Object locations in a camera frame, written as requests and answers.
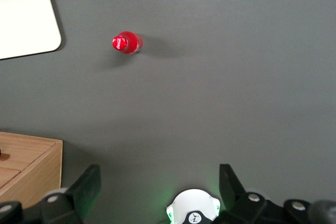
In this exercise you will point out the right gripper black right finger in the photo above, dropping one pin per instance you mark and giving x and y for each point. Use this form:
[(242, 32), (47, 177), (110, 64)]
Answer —
[(232, 190)]

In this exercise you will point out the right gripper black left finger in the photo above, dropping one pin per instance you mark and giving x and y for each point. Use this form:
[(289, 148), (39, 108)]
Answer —
[(84, 190)]

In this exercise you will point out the white Franka right robot arm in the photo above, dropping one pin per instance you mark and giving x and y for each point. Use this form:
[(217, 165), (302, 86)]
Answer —
[(193, 203)]

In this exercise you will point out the wooden drawer cabinet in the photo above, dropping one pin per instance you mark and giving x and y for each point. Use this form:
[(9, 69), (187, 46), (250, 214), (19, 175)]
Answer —
[(39, 171)]

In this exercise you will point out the wooden lower drawer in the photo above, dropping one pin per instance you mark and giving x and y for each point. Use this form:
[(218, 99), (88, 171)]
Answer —
[(25, 151)]

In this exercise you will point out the wooden drawer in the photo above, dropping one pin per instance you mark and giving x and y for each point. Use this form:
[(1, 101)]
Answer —
[(25, 151), (6, 177)]

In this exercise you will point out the wooden upper drawer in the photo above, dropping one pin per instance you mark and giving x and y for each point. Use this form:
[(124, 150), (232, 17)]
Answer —
[(6, 177)]

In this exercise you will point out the red cola bottle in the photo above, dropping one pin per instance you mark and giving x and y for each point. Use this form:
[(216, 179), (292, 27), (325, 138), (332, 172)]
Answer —
[(127, 42)]

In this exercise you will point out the beige rectangular tray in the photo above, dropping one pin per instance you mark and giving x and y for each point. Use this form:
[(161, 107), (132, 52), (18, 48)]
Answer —
[(23, 16)]

